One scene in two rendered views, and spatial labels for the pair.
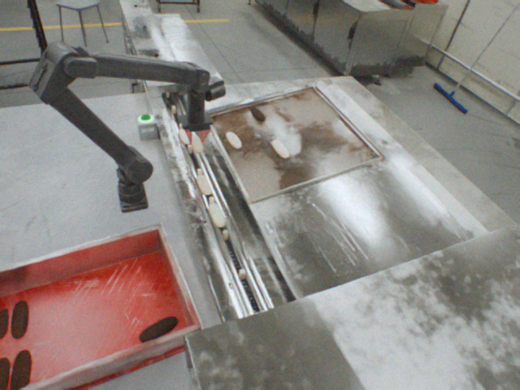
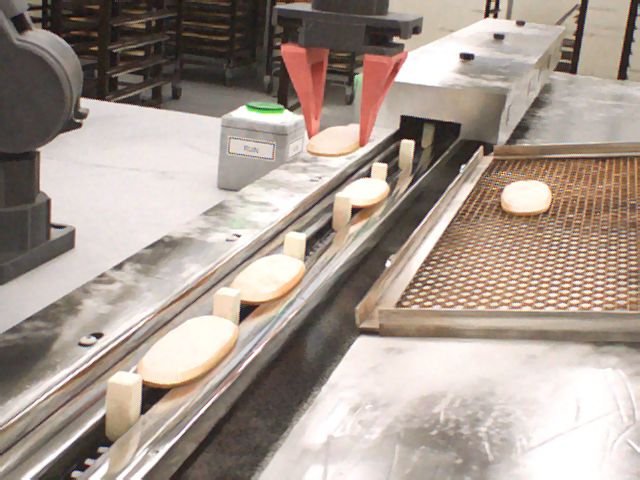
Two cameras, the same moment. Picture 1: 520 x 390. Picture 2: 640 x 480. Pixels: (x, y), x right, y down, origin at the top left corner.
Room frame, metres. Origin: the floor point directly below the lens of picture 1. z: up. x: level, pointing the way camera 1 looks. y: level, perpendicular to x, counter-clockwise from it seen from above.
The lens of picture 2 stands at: (0.36, -0.31, 1.08)
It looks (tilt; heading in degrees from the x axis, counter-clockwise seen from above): 16 degrees down; 43
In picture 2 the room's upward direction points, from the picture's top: 6 degrees clockwise
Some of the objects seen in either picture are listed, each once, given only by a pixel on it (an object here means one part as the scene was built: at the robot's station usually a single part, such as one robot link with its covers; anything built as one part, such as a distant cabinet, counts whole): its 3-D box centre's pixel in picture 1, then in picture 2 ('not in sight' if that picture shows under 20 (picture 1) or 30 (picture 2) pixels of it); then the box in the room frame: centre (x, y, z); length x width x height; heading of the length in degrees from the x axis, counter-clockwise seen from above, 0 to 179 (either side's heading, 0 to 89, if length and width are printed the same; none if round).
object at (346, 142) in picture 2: (196, 142); (338, 138); (0.96, 0.24, 0.93); 0.10 x 0.04 x 0.01; 29
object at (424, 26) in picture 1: (397, 32); not in sight; (4.44, -1.34, 0.44); 0.70 x 0.55 x 0.87; 29
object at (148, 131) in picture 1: (147, 130); (262, 167); (1.11, 0.47, 0.84); 0.08 x 0.08 x 0.11; 29
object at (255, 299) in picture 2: (204, 184); (268, 274); (0.85, 0.18, 0.86); 0.10 x 0.04 x 0.01; 29
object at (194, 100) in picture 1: (197, 97); not in sight; (0.97, 0.23, 1.11); 0.07 x 0.06 x 0.07; 141
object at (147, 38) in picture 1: (147, 38); (490, 61); (1.90, 0.76, 0.89); 1.25 x 0.18 x 0.09; 29
